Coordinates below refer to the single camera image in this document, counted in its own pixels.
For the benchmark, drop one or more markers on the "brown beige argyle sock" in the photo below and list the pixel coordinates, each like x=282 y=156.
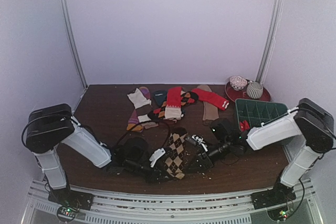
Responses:
x=174 y=157

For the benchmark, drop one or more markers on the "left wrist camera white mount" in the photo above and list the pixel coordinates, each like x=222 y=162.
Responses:
x=156 y=156

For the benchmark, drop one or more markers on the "purple orange striped sock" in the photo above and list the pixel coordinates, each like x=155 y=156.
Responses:
x=133 y=120

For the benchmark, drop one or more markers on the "right aluminium frame post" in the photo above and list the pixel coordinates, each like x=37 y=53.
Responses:
x=270 y=41

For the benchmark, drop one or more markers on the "orange brown argyle sock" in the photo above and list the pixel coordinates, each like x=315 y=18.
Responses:
x=187 y=98

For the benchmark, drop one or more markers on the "green divided organizer tray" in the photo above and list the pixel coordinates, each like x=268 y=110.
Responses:
x=265 y=120

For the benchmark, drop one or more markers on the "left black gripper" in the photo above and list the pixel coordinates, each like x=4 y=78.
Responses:
x=154 y=177

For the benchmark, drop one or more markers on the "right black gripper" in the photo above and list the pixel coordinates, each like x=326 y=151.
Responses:
x=202 y=157

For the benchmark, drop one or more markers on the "grey striped cup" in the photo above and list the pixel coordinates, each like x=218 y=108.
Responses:
x=254 y=90

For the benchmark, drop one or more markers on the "left aluminium frame post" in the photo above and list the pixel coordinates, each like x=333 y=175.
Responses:
x=72 y=43

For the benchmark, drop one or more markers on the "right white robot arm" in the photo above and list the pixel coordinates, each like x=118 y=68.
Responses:
x=307 y=119

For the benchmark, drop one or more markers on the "white brown block sock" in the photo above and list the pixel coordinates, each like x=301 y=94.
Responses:
x=142 y=106

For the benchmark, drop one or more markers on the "tan brown sock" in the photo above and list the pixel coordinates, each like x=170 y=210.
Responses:
x=210 y=113

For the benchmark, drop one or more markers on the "dark blue sock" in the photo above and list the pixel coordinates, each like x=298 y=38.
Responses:
x=159 y=96

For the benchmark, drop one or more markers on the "red snowflake sock pair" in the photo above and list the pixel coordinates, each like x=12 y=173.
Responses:
x=244 y=125

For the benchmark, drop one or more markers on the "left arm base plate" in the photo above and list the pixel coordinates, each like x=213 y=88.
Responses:
x=71 y=198

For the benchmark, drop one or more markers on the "aluminium frame post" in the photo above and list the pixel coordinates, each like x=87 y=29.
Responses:
x=270 y=41
x=72 y=43

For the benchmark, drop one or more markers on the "red white zigzag sock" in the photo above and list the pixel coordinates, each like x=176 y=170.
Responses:
x=173 y=104

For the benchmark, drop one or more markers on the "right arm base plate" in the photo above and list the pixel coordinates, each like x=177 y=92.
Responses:
x=269 y=198

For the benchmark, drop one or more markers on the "red sock white cuff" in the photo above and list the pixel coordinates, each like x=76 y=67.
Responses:
x=212 y=98

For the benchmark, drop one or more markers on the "white red patterned bowl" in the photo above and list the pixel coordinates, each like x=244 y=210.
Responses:
x=237 y=82

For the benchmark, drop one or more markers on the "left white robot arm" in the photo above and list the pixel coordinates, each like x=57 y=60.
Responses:
x=54 y=125

